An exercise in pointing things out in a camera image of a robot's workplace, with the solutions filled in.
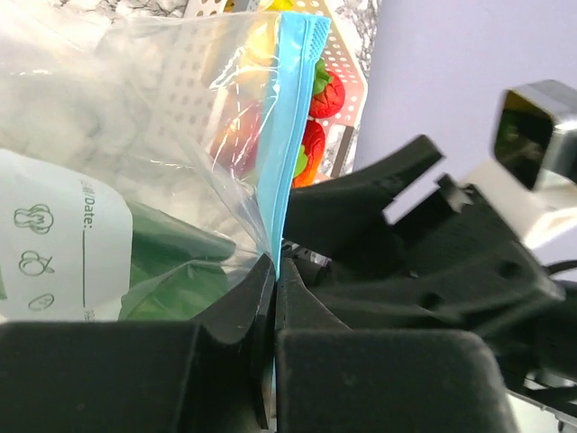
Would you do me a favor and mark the white perforated plastic basket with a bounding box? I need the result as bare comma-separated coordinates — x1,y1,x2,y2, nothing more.
184,1,376,183

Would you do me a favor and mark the green toy leafy vegetable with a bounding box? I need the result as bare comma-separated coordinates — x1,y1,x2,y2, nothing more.
118,202,235,320

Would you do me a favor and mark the orange red toy fruit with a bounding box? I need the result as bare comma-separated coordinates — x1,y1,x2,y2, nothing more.
292,120,325,188

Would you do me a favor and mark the red toy strawberry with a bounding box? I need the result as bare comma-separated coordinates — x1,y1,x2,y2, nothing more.
309,59,346,119

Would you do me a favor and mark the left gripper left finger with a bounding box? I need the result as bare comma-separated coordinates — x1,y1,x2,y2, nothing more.
1,257,275,432

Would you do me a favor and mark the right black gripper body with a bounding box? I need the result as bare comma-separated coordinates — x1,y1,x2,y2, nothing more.
314,180,576,392

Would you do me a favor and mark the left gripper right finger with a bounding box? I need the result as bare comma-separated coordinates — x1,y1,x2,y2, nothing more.
276,259,517,433

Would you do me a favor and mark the red yellow toy apple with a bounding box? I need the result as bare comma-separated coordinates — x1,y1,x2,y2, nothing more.
208,95,263,180

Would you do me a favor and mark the clear zip top bag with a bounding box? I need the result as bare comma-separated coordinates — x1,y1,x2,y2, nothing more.
0,10,333,322

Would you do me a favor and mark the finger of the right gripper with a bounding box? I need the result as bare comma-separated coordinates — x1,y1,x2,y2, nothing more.
283,135,443,275

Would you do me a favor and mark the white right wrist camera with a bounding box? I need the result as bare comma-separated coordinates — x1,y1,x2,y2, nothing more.
463,79,576,249

